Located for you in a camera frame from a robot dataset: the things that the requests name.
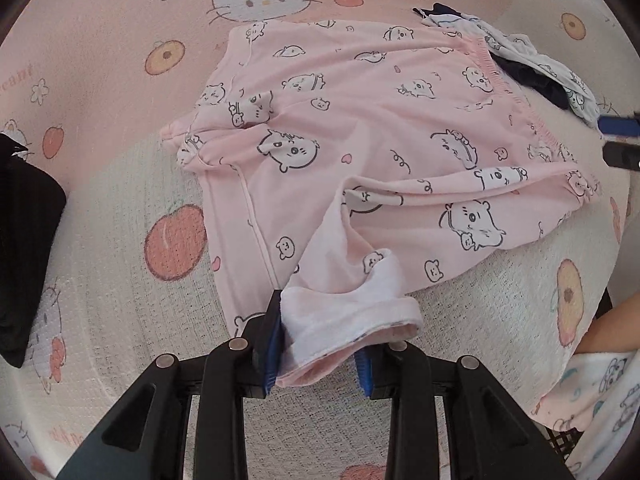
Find person's white printed pajamas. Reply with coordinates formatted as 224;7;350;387
530;350;640;480

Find pink and cream printed blanket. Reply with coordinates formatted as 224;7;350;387
0;0;640;480

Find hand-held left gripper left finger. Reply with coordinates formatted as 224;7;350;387
55;289;287;480

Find person's right forearm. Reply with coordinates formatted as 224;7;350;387
575;305;640;361

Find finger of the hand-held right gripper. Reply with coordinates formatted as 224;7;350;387
602;141;640;171
597;115;640;138

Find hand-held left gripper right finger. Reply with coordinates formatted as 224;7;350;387
352;341;576;480

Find black wire side table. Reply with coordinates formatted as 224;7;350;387
542;422;583;461

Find white blue print pajama garment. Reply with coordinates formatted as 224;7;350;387
422;12;601;128

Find pink bear print pajama pants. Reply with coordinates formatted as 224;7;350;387
160;19;601;391

